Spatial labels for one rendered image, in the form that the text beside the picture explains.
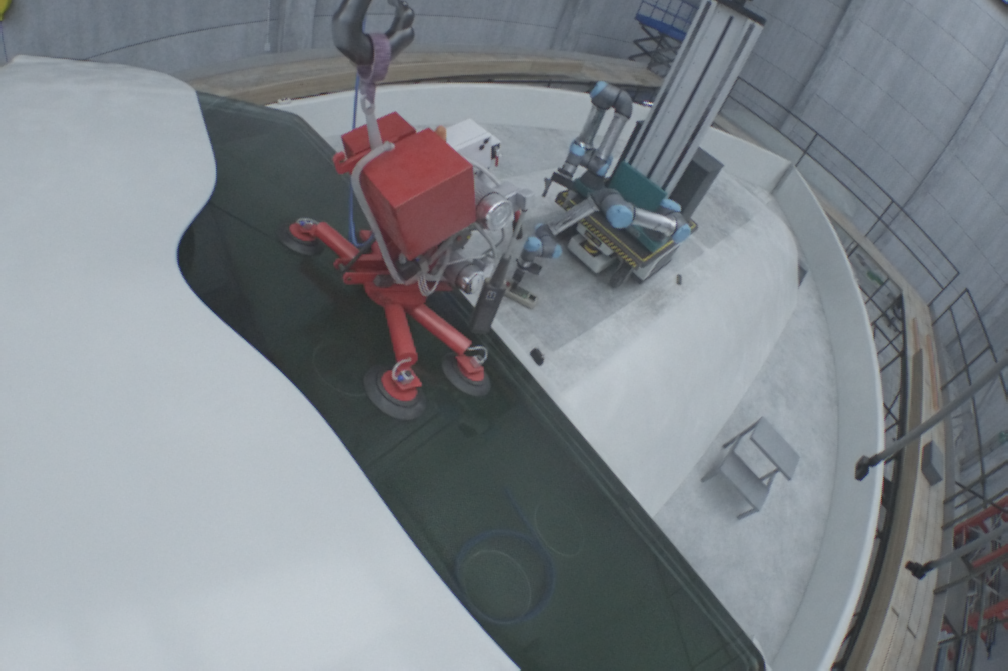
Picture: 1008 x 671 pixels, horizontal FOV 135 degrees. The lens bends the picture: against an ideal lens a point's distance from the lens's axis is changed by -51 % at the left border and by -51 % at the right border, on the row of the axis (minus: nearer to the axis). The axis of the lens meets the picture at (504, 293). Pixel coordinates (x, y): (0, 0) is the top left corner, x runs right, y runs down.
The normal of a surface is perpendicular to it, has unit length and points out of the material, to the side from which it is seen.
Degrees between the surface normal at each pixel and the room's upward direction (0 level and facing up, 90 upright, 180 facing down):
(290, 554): 21
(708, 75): 90
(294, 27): 90
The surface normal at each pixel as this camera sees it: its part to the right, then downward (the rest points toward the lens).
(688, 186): -0.70, 0.36
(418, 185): 0.01, -0.51
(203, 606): 0.54, -0.71
